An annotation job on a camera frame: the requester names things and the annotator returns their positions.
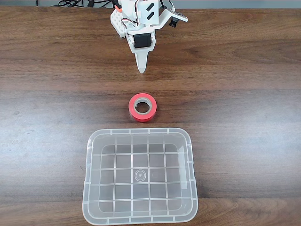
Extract white red black servo wire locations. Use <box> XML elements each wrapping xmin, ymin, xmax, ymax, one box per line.
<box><xmin>121</xmin><ymin>16</ymin><xmax>140</xmax><ymax>28</ymax></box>

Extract red tape roll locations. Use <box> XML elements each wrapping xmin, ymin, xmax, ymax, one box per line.
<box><xmin>128</xmin><ymin>93</ymin><xmax>158</xmax><ymax>123</ymax></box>

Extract clear plastic storage box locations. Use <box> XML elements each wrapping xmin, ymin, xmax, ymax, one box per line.
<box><xmin>81</xmin><ymin>128</ymin><xmax>199</xmax><ymax>226</ymax></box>

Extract camera module on white bracket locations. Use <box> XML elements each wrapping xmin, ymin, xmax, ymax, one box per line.
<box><xmin>156</xmin><ymin>8</ymin><xmax>189</xmax><ymax>30</ymax></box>

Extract tangled black cables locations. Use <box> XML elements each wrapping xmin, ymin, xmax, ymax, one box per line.
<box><xmin>58</xmin><ymin>0</ymin><xmax>114</xmax><ymax>8</ymax></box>

